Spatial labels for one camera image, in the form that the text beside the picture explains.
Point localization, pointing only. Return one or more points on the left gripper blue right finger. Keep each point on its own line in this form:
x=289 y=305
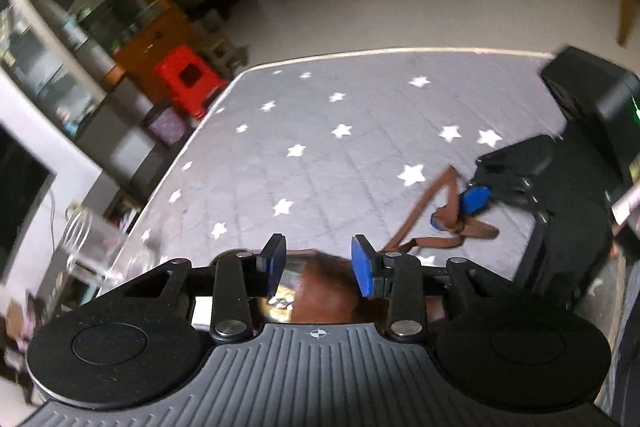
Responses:
x=396 y=278

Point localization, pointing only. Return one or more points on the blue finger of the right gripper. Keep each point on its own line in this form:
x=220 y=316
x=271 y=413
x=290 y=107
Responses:
x=474 y=199
x=440 y=223

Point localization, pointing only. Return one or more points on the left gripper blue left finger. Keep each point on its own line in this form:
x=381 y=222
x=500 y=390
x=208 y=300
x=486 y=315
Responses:
x=241 y=277

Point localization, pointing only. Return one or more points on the brown shoelace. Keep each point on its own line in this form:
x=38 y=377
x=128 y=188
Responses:
x=456 y=217

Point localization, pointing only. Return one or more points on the brown leather shoe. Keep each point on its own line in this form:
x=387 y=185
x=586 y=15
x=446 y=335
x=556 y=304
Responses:
x=324 y=290

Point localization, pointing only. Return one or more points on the purple patterned bin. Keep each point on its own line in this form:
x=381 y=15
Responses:
x=166 y=124

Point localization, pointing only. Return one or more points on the clear glass mug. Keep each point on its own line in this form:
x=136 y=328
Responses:
x=97 y=251

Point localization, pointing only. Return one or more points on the red plastic stool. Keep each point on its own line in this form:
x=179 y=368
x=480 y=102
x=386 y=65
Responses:
x=189 y=81

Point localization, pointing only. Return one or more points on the small wooden stool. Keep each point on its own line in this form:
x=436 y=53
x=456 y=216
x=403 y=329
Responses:
x=222 y=54

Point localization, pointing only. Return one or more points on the black flat television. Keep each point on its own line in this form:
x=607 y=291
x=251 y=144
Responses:
x=23 y=184

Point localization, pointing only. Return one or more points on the glass display cabinet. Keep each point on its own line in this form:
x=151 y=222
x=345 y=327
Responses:
x=60 y=68

